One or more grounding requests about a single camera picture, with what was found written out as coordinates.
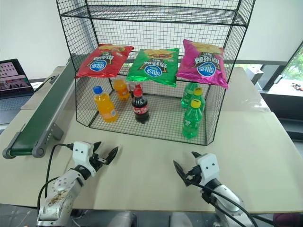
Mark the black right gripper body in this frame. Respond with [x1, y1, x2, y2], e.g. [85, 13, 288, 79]
[184, 165, 202, 187]

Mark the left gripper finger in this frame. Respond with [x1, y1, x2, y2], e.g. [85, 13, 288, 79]
[91, 141, 102, 156]
[106, 146, 119, 166]

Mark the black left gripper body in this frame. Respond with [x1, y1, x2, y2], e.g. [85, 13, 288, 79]
[89, 152, 108, 176]

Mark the green soda bottle yellow cap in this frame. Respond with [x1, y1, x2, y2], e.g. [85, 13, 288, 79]
[181, 99, 205, 139]
[190, 87, 206, 112]

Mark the orange soda bottle blue cap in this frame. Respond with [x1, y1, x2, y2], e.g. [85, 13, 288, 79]
[92, 86, 118, 123]

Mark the grey rounded shape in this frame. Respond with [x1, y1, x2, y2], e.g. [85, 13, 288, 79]
[170, 212, 194, 227]
[104, 210, 138, 227]

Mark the cola bottle red cap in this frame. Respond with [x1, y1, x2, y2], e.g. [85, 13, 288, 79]
[132, 84, 150, 124]

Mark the red potato chips bag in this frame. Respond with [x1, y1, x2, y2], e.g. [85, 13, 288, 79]
[74, 44, 134, 79]

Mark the magenta potato chips bag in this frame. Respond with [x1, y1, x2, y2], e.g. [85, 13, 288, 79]
[176, 39, 229, 89]

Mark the green potato chips bag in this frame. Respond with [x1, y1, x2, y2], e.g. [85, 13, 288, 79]
[126, 48, 180, 87]

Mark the dark low cabinet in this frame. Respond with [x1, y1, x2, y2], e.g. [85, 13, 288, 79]
[246, 63, 303, 140]

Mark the dark purple rounded shape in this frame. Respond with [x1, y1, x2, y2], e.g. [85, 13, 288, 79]
[272, 212, 299, 227]

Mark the open laptop computer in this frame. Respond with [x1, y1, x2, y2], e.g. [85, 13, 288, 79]
[0, 59, 35, 125]

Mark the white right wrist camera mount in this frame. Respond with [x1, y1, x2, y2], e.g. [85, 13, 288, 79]
[196, 153, 220, 184]

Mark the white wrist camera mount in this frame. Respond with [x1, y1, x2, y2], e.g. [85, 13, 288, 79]
[196, 153, 220, 184]
[72, 141, 95, 176]

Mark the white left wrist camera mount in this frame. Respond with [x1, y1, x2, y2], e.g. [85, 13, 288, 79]
[72, 141, 95, 176]

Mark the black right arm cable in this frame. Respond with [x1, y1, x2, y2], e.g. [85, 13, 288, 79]
[188, 181, 258, 227]

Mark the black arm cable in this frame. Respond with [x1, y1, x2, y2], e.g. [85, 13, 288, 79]
[37, 143, 74, 211]
[188, 181, 258, 227]

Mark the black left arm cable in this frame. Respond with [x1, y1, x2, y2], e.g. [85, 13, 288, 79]
[37, 143, 74, 211]

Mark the green conveyor belt grey frame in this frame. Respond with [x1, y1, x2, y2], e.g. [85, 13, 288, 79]
[2, 60, 79, 159]

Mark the black wire mesh shelf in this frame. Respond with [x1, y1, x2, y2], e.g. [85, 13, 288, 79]
[56, 0, 256, 146]

